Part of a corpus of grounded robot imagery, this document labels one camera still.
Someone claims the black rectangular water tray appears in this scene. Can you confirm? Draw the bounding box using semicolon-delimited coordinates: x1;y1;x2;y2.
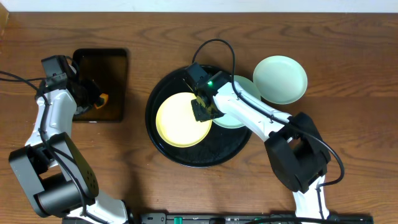
73;48;129;123

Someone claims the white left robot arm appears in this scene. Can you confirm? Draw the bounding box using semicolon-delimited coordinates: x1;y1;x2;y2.
9;73;134;223

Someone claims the mint green plate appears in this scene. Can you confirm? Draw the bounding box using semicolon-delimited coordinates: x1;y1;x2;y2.
252;55;308;105
213;75;261;129

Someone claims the yellow plate with stain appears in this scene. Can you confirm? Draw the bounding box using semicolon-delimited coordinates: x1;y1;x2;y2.
155;92;212;148

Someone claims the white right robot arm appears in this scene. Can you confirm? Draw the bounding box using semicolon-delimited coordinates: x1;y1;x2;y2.
186;70;331;219

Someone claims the round black serving tray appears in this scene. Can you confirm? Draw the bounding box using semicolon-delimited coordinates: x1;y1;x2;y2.
145;67;252;167

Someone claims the orange green scrub sponge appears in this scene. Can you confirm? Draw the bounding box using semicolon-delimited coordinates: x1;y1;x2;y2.
94;93;109;110

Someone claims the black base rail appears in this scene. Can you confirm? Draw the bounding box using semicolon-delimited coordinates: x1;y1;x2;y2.
61;212;374;224

